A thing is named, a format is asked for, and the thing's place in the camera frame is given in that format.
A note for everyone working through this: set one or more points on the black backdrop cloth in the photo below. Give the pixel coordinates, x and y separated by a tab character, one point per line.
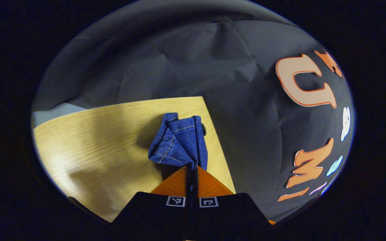
179	60

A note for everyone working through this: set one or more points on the blue denim jeans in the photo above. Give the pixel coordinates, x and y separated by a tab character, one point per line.
179	140

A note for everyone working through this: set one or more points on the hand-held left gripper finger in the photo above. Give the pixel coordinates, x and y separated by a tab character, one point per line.
188	187
195	187

